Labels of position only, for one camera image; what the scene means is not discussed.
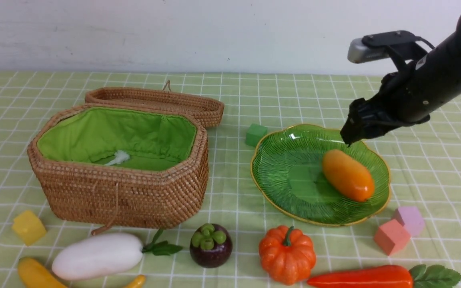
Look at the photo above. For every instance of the yellow foam cube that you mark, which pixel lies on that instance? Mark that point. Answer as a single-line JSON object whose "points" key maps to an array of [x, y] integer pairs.
{"points": [[28, 227]]}

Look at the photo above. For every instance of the woven rattan basket lid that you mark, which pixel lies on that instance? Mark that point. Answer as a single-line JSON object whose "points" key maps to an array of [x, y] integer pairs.
{"points": [[207, 111]]}

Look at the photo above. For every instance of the dark purple mangosteen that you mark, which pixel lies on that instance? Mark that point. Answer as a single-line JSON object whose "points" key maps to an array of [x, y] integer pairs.
{"points": [[211, 246]]}

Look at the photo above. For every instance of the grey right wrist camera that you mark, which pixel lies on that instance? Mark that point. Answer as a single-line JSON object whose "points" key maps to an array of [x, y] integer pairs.
{"points": [[399, 46]]}

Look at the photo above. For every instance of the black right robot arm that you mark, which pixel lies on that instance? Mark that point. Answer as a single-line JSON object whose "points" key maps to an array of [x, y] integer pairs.
{"points": [[424, 81]]}

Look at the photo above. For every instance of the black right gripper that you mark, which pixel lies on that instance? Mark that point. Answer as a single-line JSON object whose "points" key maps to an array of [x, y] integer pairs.
{"points": [[370, 119]]}

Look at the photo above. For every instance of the woven rattan basket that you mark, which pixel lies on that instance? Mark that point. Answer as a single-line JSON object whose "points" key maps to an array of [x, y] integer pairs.
{"points": [[122, 165]]}

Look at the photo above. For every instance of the purple foam cube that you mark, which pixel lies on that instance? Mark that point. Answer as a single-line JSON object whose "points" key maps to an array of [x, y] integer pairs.
{"points": [[410, 218]]}

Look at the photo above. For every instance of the orange yellow mango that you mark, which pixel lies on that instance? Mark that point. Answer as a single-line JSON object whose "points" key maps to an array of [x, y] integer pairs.
{"points": [[348, 176]]}

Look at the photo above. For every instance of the white radish with leaves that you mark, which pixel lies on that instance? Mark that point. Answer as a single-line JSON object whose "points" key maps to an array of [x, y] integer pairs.
{"points": [[107, 254]]}

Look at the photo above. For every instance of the red carrot with leaves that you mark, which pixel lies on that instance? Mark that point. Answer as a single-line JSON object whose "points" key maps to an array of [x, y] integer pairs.
{"points": [[389, 276]]}

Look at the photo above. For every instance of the green glass leaf plate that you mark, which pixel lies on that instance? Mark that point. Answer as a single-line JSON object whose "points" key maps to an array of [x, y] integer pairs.
{"points": [[287, 168]]}

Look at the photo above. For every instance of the green checkered tablecloth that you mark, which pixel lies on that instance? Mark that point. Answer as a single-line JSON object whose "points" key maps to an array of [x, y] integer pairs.
{"points": [[425, 165]]}

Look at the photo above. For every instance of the pink foam cube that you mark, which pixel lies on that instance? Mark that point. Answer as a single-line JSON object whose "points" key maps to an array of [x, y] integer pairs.
{"points": [[391, 237]]}

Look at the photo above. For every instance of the orange toy pumpkin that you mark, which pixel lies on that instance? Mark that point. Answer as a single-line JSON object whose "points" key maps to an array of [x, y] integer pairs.
{"points": [[287, 254]]}

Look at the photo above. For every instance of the yellow banana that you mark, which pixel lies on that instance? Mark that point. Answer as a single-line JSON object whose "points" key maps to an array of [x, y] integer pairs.
{"points": [[34, 275]]}

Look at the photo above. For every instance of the green foam cube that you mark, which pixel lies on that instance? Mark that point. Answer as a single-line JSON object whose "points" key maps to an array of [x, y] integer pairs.
{"points": [[254, 134]]}

